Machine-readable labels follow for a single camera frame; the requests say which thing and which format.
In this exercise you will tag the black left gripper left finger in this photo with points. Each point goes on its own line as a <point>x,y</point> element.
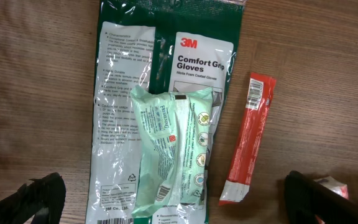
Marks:
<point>43,201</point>

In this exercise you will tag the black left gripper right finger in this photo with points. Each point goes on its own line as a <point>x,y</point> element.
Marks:
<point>307,201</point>

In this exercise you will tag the red white tissue pack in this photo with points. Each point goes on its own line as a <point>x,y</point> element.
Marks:
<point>334,189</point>

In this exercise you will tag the red stick sachet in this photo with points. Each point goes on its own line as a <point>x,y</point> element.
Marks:
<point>259,99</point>

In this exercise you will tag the light green wipes pack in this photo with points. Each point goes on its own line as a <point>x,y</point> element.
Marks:
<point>174,132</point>

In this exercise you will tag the green glove package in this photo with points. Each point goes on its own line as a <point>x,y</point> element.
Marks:
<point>161,46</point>

